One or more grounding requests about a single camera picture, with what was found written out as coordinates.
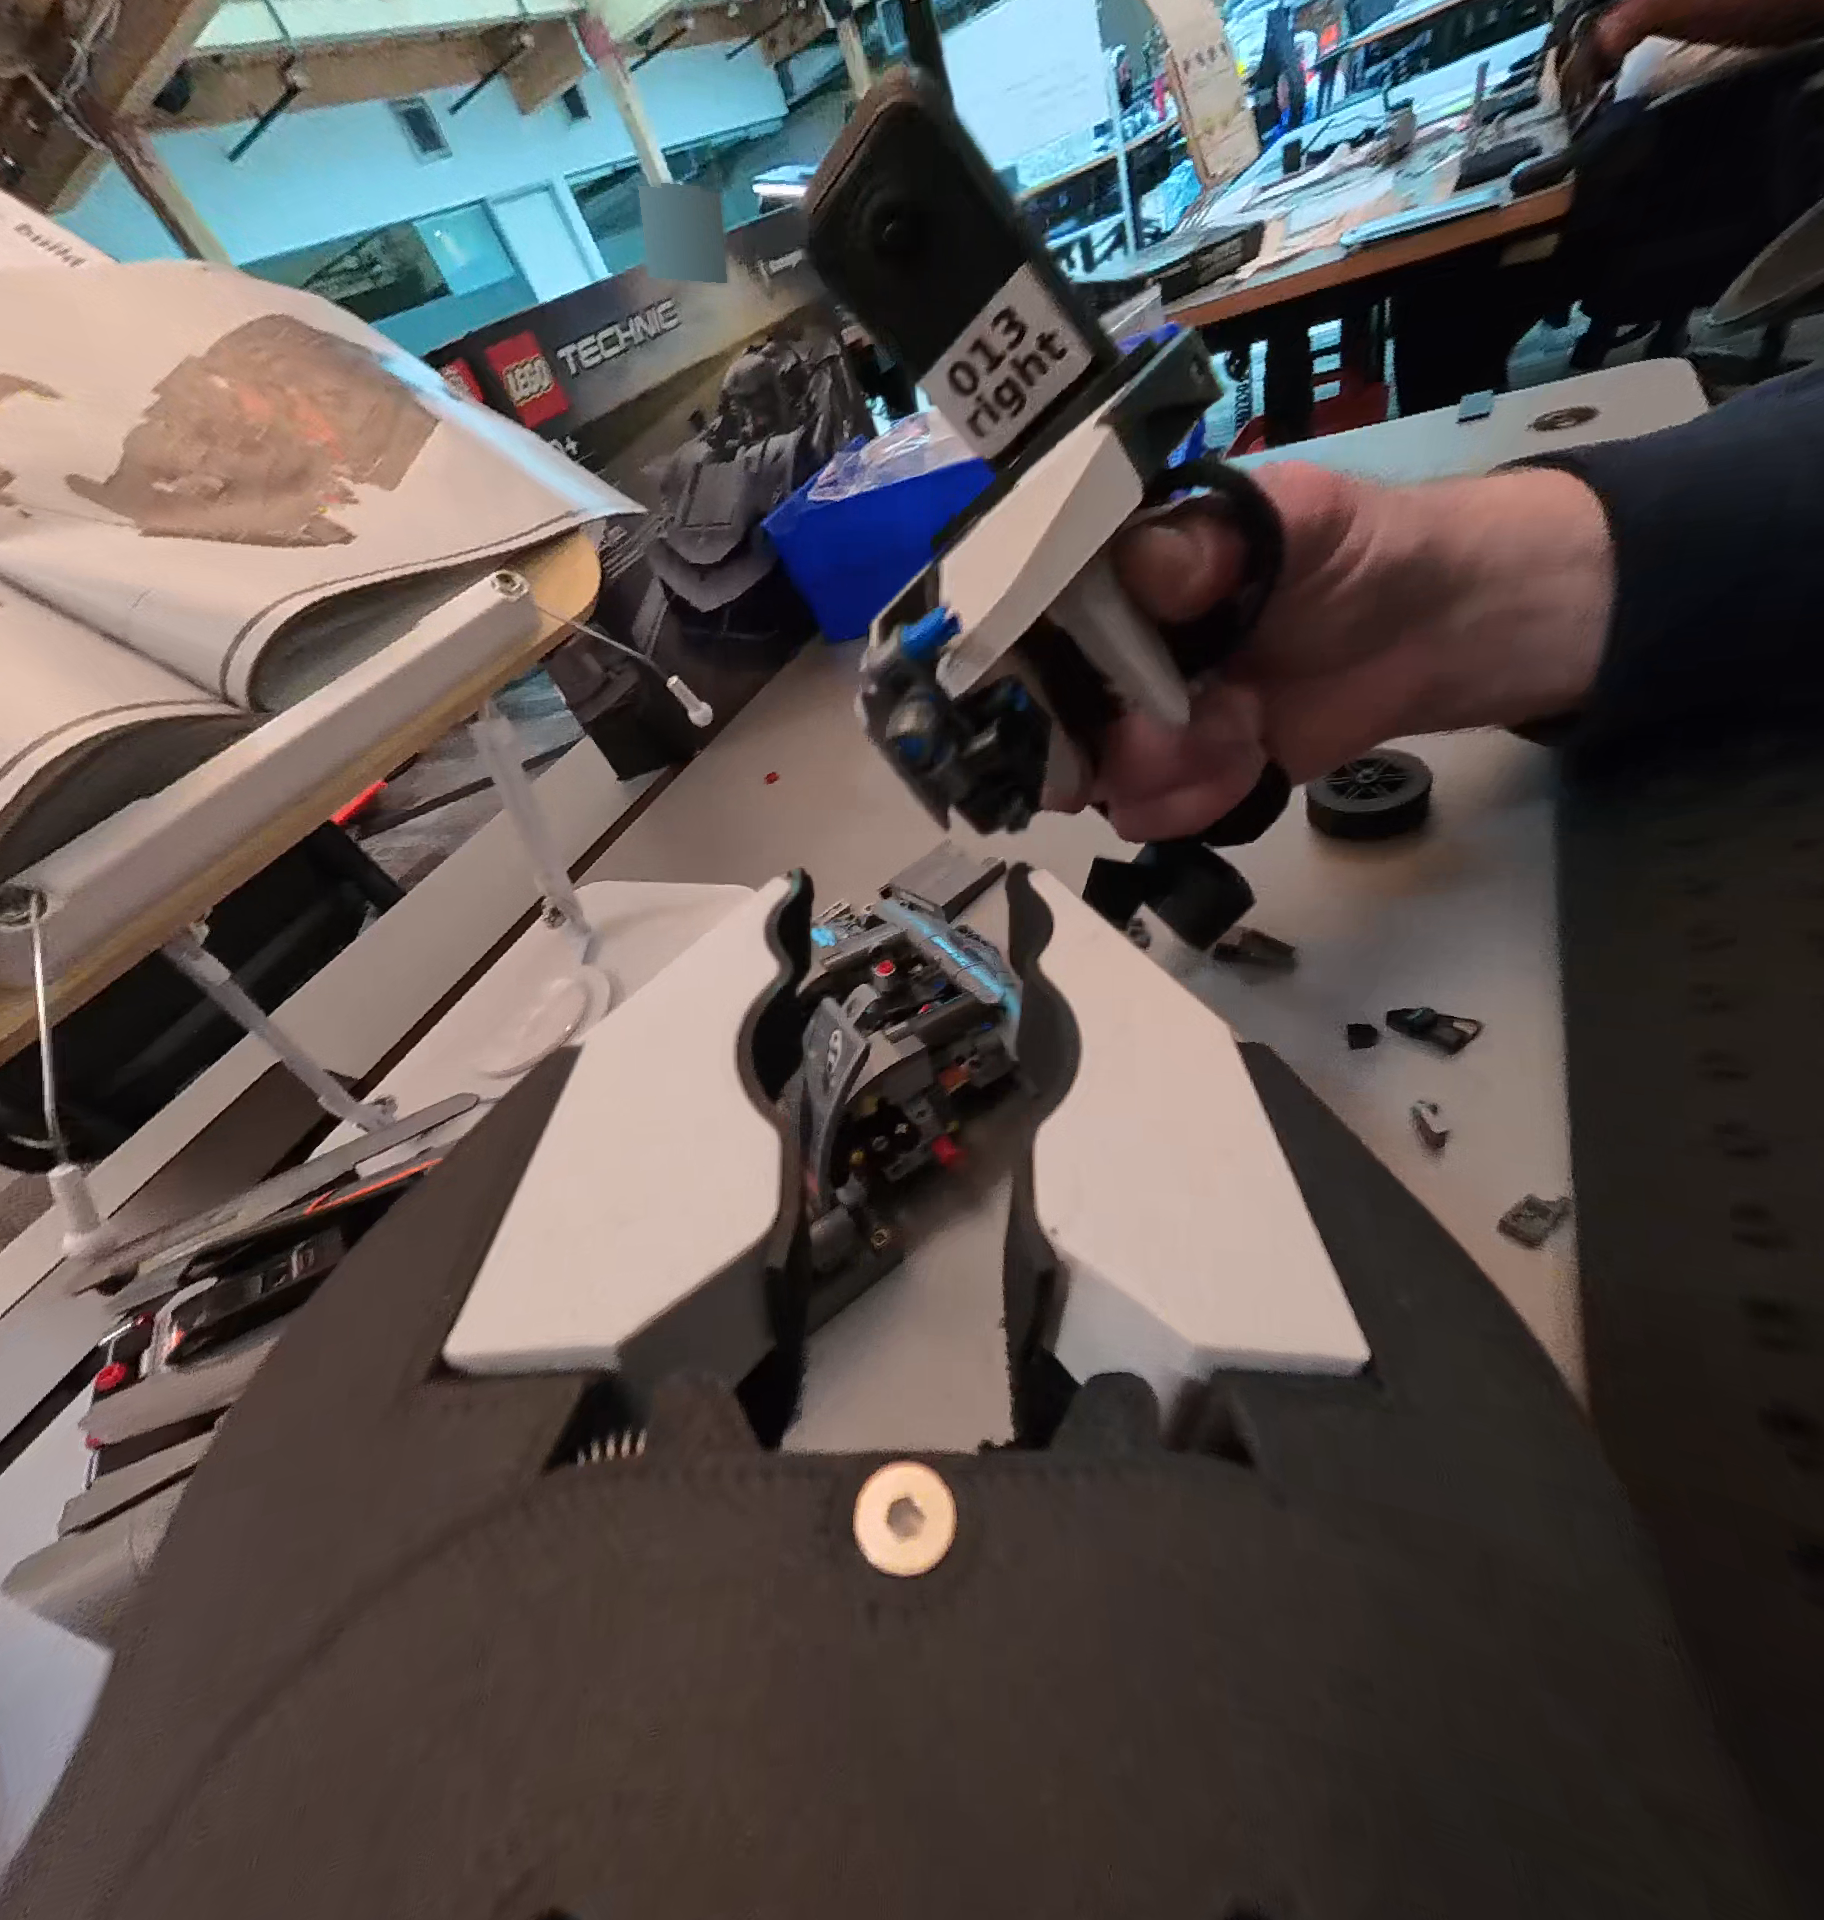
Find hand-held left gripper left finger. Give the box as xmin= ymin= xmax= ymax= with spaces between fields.
xmin=445 ymin=874 xmax=816 ymax=1373

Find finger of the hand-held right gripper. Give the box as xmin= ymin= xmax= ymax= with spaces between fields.
xmin=934 ymin=426 xmax=1159 ymax=700

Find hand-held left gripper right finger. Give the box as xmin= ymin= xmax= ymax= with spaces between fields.
xmin=1002 ymin=863 xmax=1372 ymax=1433

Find small black lego assembly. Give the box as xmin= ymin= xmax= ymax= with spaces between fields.
xmin=859 ymin=600 xmax=1072 ymax=838

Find lego car model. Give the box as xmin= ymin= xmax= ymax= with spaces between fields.
xmin=4 ymin=1094 xmax=486 ymax=1608

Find person's right forearm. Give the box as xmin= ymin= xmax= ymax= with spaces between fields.
xmin=1497 ymin=336 xmax=1824 ymax=752

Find grey lego car section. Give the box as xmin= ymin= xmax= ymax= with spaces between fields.
xmin=792 ymin=876 xmax=1034 ymax=1291

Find dark grey lego panel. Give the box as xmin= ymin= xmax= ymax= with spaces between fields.
xmin=883 ymin=839 xmax=1008 ymax=913

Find black lego set box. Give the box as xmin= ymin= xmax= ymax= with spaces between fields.
xmin=424 ymin=245 xmax=870 ymax=782

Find black lego tyre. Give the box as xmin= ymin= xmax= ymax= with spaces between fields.
xmin=1304 ymin=743 xmax=1437 ymax=842

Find lego instruction booklet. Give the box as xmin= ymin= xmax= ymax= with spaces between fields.
xmin=0 ymin=185 xmax=652 ymax=961

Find person's right hand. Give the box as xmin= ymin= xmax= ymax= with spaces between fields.
xmin=1098 ymin=455 xmax=1620 ymax=850

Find blue storage bin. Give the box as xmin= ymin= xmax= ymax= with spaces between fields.
xmin=763 ymin=322 xmax=1206 ymax=647

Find clear plastic bags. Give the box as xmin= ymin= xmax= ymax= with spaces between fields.
xmin=815 ymin=403 xmax=991 ymax=498

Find brown work desk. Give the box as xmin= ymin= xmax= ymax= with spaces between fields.
xmin=1068 ymin=90 xmax=1582 ymax=378

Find black perforated board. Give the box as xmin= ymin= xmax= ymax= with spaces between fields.
xmin=1548 ymin=719 xmax=1824 ymax=1920

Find white book stand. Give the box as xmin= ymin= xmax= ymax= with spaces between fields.
xmin=0 ymin=531 xmax=765 ymax=1262

